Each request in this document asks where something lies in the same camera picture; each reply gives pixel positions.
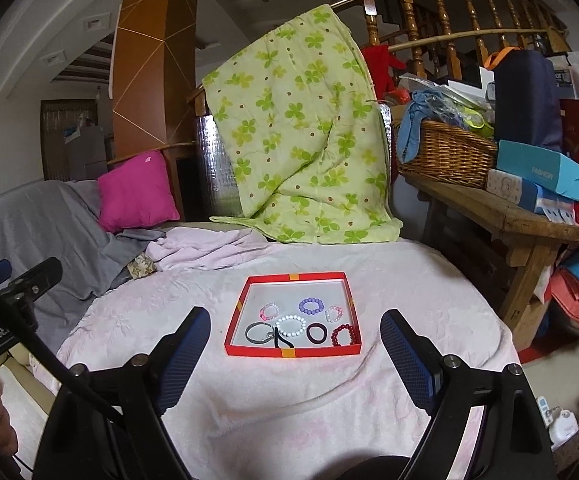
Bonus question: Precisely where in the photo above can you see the black hair tie with charm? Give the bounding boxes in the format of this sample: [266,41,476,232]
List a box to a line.
[268,327,295,350]

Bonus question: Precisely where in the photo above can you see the magenta pillow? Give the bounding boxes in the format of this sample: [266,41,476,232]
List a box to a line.
[98,151,181,233]

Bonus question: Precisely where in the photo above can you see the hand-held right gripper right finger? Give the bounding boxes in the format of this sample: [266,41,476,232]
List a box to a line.
[380,309,557,480]

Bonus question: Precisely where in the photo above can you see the white appliance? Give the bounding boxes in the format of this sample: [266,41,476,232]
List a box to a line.
[64,125,108,181]

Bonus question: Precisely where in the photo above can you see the small white device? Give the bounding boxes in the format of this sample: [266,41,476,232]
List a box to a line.
[549,407,579,444]

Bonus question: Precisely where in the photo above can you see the navy bag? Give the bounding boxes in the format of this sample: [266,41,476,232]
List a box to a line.
[484,47,563,154]

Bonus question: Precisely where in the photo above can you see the black cable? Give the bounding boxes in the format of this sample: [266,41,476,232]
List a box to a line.
[0,267,125,425]

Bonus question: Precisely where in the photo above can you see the grey hair tie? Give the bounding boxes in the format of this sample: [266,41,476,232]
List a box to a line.
[245,322,274,346]

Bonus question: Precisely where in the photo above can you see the clear plastic bags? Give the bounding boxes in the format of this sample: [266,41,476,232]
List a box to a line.
[433,85,496,139]

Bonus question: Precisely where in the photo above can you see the red bead bracelet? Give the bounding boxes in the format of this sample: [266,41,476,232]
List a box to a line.
[330,324,359,349]

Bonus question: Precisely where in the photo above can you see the red garment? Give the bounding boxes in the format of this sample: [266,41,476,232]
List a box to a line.
[361,44,407,101]

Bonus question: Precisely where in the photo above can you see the green clover quilt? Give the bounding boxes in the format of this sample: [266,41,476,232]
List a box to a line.
[202,4,404,245]

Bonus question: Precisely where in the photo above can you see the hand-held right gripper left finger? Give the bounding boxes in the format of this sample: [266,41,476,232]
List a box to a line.
[32,306,211,480]

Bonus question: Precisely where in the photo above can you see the brown wooden column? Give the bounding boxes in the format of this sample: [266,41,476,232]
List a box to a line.
[110,0,204,161]

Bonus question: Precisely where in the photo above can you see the teal cardboard box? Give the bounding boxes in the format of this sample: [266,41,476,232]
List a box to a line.
[497,140,579,204]

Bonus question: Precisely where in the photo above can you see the small patterned cloth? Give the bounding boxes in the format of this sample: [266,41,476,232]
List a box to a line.
[128,253,158,280]

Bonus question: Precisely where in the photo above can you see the grey sheet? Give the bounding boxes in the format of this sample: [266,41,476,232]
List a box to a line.
[0,179,170,356]

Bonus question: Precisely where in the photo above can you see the wicker basket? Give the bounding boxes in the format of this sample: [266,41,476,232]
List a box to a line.
[393,119,500,190]

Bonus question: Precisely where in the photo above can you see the red shallow box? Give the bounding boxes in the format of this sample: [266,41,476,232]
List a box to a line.
[224,272,363,359]

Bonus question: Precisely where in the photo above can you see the wooden table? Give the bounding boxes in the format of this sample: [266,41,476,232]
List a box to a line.
[394,170,579,351]

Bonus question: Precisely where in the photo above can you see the blue cloth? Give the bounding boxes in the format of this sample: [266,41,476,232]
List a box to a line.
[398,91,443,164]

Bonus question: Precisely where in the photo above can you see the white patterned box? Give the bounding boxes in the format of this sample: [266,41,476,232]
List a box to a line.
[486,169,578,217]

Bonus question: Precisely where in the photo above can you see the pale pink blanket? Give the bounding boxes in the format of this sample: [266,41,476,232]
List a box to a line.
[0,225,520,480]

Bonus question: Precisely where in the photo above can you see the wooden stair railing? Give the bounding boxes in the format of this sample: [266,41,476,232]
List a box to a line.
[329,0,570,67]

